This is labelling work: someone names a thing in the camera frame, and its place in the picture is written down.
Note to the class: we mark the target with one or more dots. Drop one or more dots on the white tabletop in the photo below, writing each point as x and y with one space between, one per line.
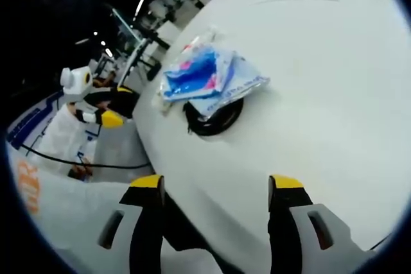
321 62

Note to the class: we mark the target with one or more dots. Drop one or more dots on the ceiling light strip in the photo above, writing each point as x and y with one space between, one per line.
140 3

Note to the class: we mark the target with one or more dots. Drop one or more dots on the white blue-printed packet item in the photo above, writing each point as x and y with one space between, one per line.
241 86

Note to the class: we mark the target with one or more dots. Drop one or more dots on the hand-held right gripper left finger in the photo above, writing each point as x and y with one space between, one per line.
146 222

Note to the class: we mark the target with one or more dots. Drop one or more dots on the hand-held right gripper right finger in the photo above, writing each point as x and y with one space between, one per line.
289 222

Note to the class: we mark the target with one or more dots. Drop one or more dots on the blue plastic packet item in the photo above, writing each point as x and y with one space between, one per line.
192 78

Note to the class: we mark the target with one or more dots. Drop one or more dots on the black round coil item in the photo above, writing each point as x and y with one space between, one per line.
221 123

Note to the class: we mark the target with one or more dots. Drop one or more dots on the clear plastic bag item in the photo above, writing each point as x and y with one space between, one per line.
205 38

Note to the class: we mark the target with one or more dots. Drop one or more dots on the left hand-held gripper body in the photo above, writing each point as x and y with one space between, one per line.
75 84

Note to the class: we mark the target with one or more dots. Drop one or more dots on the person's white printed clothing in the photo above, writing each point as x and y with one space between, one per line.
64 210

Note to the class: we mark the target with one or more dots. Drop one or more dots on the white and blue partition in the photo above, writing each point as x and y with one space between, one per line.
29 120

